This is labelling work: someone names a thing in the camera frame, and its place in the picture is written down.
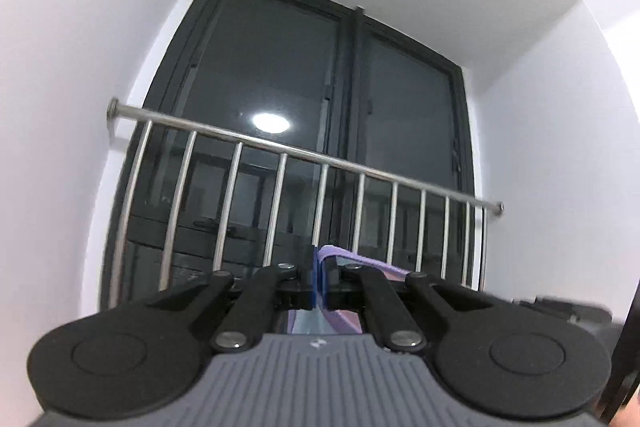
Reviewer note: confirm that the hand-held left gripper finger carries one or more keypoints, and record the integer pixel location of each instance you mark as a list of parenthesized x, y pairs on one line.
[(323, 282), (312, 279)]

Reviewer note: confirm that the pink garment with blue trim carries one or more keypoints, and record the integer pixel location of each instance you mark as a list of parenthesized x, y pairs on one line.
[(356, 260)]

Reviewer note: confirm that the metal window railing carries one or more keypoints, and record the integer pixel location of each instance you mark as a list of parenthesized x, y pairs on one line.
[(200, 130)]

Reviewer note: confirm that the dark framed window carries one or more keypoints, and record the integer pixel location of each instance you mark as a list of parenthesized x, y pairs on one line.
[(280, 72)]

